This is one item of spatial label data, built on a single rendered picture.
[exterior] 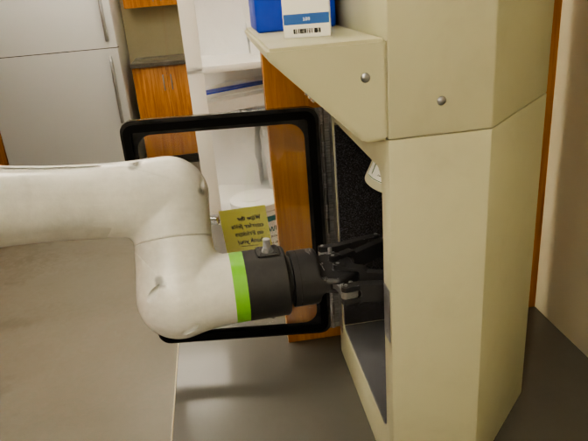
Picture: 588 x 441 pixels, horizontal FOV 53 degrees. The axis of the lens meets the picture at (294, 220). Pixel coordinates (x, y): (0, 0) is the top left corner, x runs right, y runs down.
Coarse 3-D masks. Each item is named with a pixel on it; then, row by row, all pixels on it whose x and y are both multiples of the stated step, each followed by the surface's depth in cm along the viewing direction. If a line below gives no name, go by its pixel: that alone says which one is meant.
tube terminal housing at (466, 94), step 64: (384, 0) 55; (448, 0) 55; (512, 0) 59; (448, 64) 57; (512, 64) 62; (448, 128) 60; (512, 128) 66; (384, 192) 63; (448, 192) 62; (512, 192) 70; (384, 256) 67; (448, 256) 65; (512, 256) 75; (448, 320) 69; (512, 320) 80; (448, 384) 72; (512, 384) 87
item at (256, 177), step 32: (256, 128) 90; (288, 128) 90; (192, 160) 91; (224, 160) 91; (256, 160) 91; (288, 160) 92; (224, 192) 93; (256, 192) 94; (288, 192) 94; (224, 224) 96; (256, 224) 96; (288, 224) 96; (256, 320) 102; (288, 320) 102
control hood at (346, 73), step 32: (256, 32) 73; (352, 32) 63; (288, 64) 55; (320, 64) 56; (352, 64) 56; (384, 64) 57; (320, 96) 57; (352, 96) 57; (384, 96) 58; (352, 128) 58; (384, 128) 59
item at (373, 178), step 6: (372, 162) 76; (372, 168) 75; (378, 168) 74; (366, 174) 78; (372, 174) 75; (378, 174) 73; (366, 180) 77; (372, 180) 75; (378, 180) 73; (372, 186) 74; (378, 186) 73
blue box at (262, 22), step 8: (248, 0) 78; (256, 0) 71; (264, 0) 71; (272, 0) 71; (280, 0) 71; (256, 8) 71; (264, 8) 71; (272, 8) 71; (280, 8) 71; (256, 16) 71; (264, 16) 72; (272, 16) 72; (280, 16) 72; (256, 24) 72; (264, 24) 72; (272, 24) 72; (280, 24) 72
